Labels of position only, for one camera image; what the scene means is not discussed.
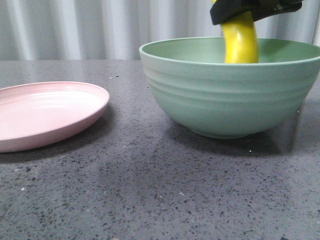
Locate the pink plate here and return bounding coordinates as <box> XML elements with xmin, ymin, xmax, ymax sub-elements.
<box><xmin>0</xmin><ymin>81</ymin><xmax>110</xmax><ymax>153</ymax></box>

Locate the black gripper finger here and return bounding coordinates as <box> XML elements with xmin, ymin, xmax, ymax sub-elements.
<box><xmin>210</xmin><ymin>0</ymin><xmax>303</xmax><ymax>25</ymax></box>

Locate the green ribbed bowl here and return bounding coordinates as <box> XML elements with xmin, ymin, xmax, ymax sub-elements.
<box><xmin>139</xmin><ymin>37</ymin><xmax>320</xmax><ymax>139</ymax></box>

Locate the grey pleated curtain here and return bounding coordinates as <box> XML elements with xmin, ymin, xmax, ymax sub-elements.
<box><xmin>0</xmin><ymin>0</ymin><xmax>320</xmax><ymax>62</ymax></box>

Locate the yellow banana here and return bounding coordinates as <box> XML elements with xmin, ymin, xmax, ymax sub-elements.
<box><xmin>210</xmin><ymin>0</ymin><xmax>259</xmax><ymax>64</ymax></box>

